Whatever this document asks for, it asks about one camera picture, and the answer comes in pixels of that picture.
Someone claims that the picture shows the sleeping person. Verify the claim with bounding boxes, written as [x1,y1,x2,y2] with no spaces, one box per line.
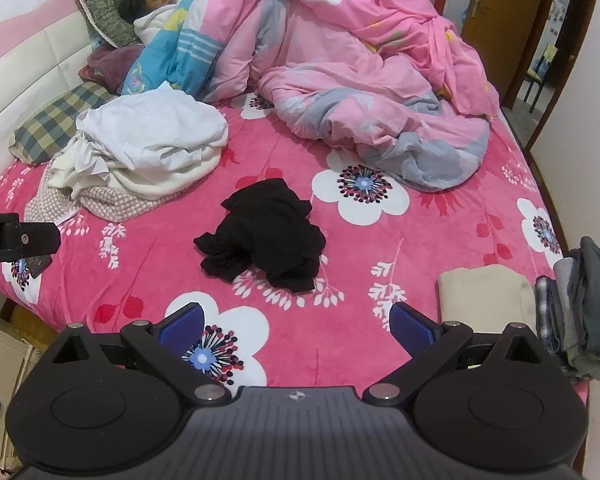
[118,0,181,26]

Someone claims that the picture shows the cream fleece garment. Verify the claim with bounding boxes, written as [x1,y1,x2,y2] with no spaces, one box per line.
[48,143,222,200]

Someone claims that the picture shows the dark floral pillow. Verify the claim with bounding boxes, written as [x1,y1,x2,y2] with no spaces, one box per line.
[76,0,140,49]

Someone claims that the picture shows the blue patterned quilt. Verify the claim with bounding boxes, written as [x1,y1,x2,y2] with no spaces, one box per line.
[121,0,222,96]

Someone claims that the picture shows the plaid green pillow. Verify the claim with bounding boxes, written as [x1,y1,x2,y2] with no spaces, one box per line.
[9,81,114,166]

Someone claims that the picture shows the brown wooden door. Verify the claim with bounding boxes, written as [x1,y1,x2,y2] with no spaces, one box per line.
[462,0,541,96]

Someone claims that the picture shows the chair in doorway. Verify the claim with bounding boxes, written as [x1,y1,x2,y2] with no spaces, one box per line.
[524,44,558,113]

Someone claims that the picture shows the black t-shirt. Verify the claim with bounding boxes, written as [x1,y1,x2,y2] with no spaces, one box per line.
[194,178,326,294]

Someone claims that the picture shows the white shirt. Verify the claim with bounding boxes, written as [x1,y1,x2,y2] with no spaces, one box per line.
[57,82,230,167]

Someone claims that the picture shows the folded plaid garment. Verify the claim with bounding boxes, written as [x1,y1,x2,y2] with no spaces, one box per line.
[534,275,565,356]

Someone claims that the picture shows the folded grey garments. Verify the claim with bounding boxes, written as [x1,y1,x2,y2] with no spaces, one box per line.
[554,236,600,382]

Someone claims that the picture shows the pink white headboard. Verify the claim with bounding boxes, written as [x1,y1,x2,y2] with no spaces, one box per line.
[0,0,91,177]

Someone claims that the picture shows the pink grey floral duvet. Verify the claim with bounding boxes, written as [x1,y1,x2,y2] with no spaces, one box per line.
[198,0,498,192]

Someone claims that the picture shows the folded cream garment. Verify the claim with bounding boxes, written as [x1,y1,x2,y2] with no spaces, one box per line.
[438,264,536,334]

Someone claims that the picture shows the maroon cloth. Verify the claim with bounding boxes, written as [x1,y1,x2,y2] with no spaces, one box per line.
[79,44,144,96]

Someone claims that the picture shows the beige houndstooth garment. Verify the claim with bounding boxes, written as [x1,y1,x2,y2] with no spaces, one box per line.
[24,171,181,226]

